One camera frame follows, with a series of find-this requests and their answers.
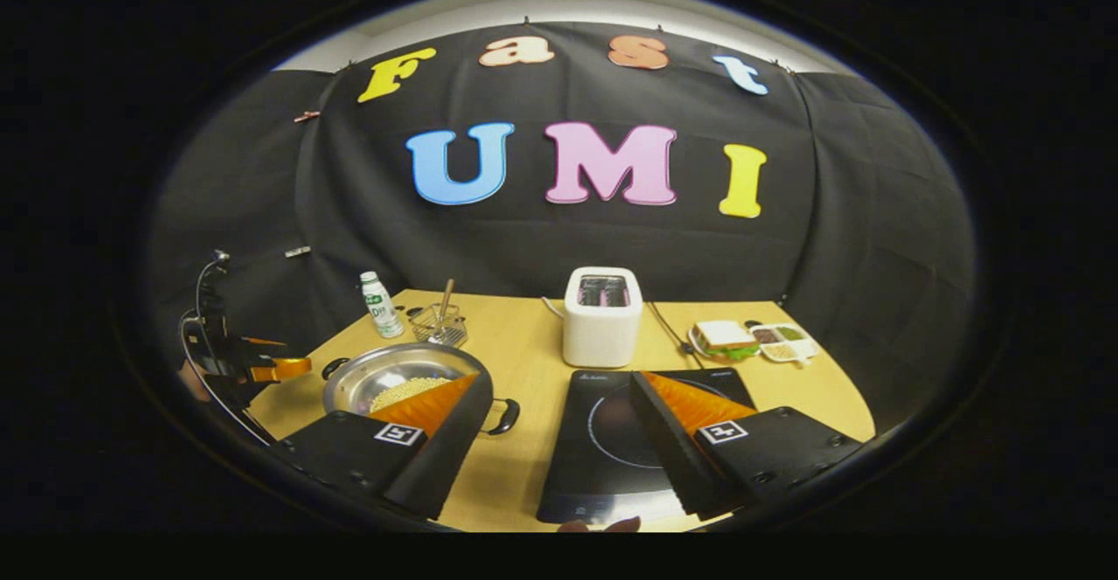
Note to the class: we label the pile of green beans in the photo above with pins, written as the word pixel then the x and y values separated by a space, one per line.
pixel 790 333

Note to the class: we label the pile of yellow soybeans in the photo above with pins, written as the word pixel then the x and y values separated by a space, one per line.
pixel 406 392

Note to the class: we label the pile of brown beans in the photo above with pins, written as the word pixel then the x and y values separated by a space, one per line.
pixel 767 335

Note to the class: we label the white toaster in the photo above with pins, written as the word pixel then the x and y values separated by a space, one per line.
pixel 603 335

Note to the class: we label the small silver clip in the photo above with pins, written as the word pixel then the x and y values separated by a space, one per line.
pixel 297 252

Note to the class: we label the black induction cooktop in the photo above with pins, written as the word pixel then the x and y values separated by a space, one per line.
pixel 585 458

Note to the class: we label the sandwich with lettuce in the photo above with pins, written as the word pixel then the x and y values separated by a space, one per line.
pixel 723 333

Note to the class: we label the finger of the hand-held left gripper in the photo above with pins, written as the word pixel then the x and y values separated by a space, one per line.
pixel 262 341
pixel 284 369

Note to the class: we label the white plastic bottle green label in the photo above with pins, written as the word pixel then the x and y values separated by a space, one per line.
pixel 382 309

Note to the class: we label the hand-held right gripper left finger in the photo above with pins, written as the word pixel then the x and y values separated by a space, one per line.
pixel 445 453

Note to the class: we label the white divided dish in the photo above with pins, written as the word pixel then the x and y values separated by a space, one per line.
pixel 810 348

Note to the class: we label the pile of pale grains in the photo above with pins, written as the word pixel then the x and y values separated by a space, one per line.
pixel 779 351

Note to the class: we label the black backdrop cloth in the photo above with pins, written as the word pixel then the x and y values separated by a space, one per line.
pixel 524 239

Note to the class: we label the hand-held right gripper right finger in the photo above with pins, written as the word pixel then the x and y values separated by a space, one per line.
pixel 677 462

